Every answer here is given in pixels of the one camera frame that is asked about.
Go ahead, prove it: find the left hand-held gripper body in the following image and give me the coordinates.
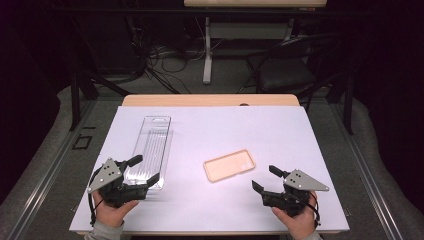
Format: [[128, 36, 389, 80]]
[[87, 157, 150, 209]]

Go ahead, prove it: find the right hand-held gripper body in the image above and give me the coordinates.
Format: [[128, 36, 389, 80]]
[[260, 168, 330, 218]]

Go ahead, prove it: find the clear plastic package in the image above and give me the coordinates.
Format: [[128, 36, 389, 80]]
[[123, 115, 174, 191]]

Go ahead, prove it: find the beige phone case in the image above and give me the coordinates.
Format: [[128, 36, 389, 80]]
[[203, 148, 257, 183]]

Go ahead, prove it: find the person's left hand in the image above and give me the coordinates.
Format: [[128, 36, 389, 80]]
[[92, 191, 140, 229]]

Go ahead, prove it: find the person's right hand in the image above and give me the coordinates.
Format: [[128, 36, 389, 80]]
[[271, 192, 318, 240]]

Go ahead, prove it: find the floor socket plate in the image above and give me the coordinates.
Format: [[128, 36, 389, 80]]
[[71, 133, 94, 151]]

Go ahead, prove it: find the white paper sheet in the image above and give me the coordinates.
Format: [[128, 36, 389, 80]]
[[69, 105, 350, 233]]

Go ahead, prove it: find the black metal stand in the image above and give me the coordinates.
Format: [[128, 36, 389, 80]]
[[325, 66, 355, 136], [67, 16, 132, 132]]

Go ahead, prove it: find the wooden table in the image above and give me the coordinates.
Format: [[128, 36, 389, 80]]
[[76, 93, 342, 238]]

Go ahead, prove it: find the black chair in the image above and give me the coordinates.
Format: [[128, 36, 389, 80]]
[[245, 33, 338, 98]]

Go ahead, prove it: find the white desk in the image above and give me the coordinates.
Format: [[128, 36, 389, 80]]
[[183, 0, 329, 85]]

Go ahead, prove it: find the right hand-held gripper cable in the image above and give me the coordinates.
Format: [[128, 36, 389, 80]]
[[306, 192, 322, 228]]

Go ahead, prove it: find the hand-held gripper cable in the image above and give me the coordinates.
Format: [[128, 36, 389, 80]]
[[87, 167, 105, 228], [306, 192, 322, 228]]

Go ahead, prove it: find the left hand-held gripper cable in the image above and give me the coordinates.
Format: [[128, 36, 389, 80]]
[[87, 167, 105, 228]]

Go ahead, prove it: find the metal floor rail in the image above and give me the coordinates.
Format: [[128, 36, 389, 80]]
[[9, 99, 98, 240], [329, 103, 403, 240]]

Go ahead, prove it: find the bundle of floor cables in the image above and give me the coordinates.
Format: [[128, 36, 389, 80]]
[[129, 16, 204, 95]]

